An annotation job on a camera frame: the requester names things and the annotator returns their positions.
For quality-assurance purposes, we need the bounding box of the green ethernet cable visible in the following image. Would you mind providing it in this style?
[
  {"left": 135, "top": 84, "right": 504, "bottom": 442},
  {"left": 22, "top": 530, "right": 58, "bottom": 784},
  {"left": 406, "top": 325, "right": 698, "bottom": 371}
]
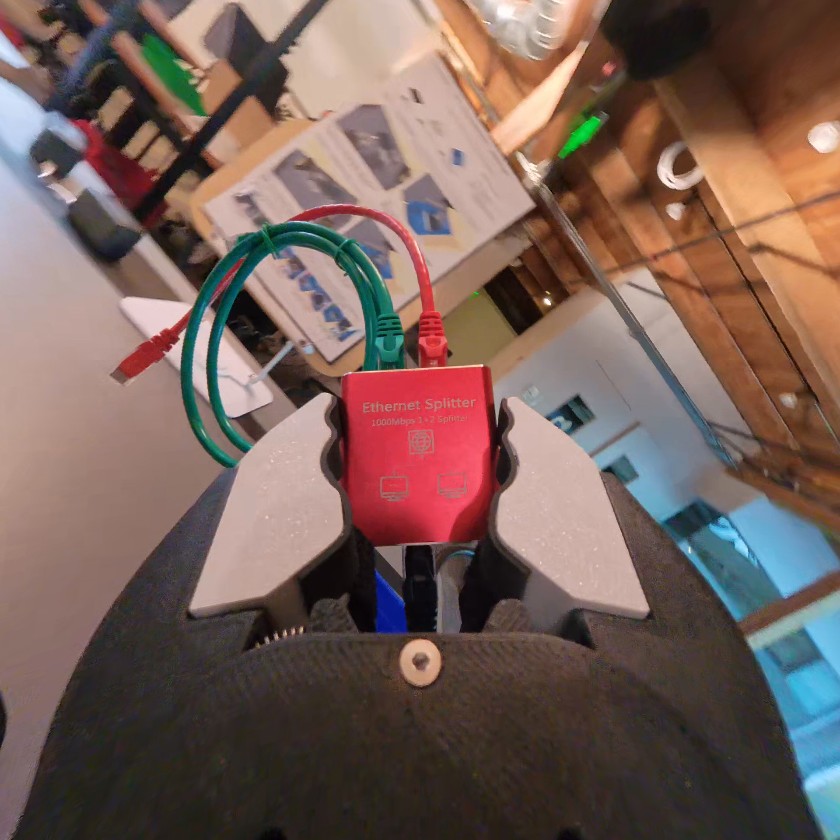
[{"left": 180, "top": 221, "right": 406, "bottom": 468}]

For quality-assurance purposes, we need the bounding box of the black power adapter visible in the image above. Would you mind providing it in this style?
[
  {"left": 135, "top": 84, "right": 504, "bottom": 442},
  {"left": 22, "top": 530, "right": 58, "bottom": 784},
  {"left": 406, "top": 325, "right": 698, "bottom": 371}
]
[{"left": 69, "top": 189, "right": 142, "bottom": 262}]

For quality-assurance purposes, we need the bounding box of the red ethernet cable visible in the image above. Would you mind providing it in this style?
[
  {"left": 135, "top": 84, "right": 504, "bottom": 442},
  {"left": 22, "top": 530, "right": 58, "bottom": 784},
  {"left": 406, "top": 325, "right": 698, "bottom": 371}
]
[{"left": 109, "top": 205, "right": 449, "bottom": 385}]

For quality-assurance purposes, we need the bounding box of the cardboard box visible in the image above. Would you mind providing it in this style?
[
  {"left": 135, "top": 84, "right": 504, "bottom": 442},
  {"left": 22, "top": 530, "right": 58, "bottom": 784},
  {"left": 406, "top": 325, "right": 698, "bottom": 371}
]
[{"left": 200, "top": 62, "right": 277, "bottom": 161}]

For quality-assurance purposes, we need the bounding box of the black cable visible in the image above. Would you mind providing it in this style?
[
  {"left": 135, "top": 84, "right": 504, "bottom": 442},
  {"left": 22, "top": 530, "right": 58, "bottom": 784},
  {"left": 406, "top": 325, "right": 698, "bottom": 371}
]
[{"left": 402, "top": 545, "right": 439, "bottom": 632}]

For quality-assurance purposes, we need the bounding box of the green exit sign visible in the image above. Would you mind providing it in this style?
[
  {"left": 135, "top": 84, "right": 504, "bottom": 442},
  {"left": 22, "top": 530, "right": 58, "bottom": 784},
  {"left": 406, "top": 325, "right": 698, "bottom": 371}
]
[{"left": 558, "top": 113, "right": 610, "bottom": 160}]

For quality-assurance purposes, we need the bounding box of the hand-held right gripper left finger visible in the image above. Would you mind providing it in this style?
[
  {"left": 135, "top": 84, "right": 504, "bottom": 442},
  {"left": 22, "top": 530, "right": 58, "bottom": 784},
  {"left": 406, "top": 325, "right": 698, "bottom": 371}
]
[{"left": 189, "top": 392, "right": 378, "bottom": 634}]

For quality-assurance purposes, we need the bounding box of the red bag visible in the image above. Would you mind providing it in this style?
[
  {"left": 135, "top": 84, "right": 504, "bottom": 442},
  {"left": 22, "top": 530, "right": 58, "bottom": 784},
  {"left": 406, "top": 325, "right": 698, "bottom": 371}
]
[{"left": 71, "top": 118, "right": 161, "bottom": 227}]

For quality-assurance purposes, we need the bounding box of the red ethernet splitter box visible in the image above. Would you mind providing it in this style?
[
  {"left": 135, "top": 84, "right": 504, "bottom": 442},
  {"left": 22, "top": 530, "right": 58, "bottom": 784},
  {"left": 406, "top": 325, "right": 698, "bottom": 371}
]
[{"left": 339, "top": 365, "right": 497, "bottom": 546}]

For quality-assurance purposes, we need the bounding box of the green cloth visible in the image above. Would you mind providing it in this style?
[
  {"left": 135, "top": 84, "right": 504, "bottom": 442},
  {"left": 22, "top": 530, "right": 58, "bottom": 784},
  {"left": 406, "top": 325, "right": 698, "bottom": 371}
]
[{"left": 141, "top": 33, "right": 207, "bottom": 118}]

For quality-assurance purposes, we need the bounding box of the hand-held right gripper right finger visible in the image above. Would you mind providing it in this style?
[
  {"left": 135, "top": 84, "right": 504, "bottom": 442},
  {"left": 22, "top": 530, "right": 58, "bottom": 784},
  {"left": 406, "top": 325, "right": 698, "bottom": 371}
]
[{"left": 459, "top": 397, "right": 652, "bottom": 645}]

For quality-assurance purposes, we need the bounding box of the printed instruction sheet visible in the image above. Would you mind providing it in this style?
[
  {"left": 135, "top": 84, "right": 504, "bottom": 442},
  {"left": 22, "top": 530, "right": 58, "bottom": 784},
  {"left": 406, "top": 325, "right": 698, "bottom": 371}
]
[{"left": 203, "top": 52, "right": 536, "bottom": 364}]

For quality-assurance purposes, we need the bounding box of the black tripod stand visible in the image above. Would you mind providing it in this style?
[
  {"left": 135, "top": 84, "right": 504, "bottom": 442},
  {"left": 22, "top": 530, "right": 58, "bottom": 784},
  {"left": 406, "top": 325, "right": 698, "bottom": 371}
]
[{"left": 134, "top": 0, "right": 329, "bottom": 221}]

